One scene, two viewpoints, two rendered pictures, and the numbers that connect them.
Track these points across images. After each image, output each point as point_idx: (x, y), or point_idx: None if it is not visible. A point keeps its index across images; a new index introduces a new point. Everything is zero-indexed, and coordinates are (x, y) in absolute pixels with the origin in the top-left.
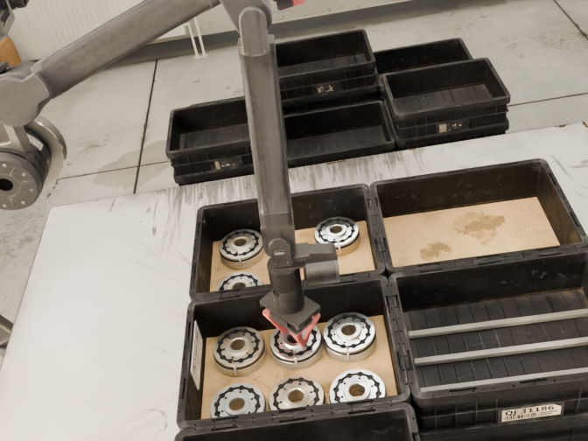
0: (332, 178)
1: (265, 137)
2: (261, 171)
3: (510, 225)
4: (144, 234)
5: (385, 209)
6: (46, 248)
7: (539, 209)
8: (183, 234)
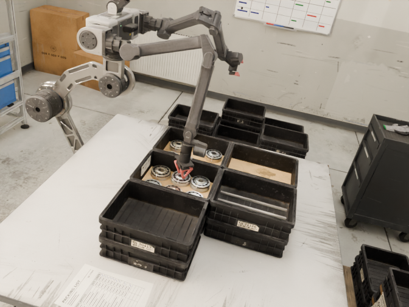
0: None
1: (198, 96)
2: (193, 106)
3: (276, 177)
4: (146, 134)
5: (234, 155)
6: (109, 124)
7: (290, 177)
8: None
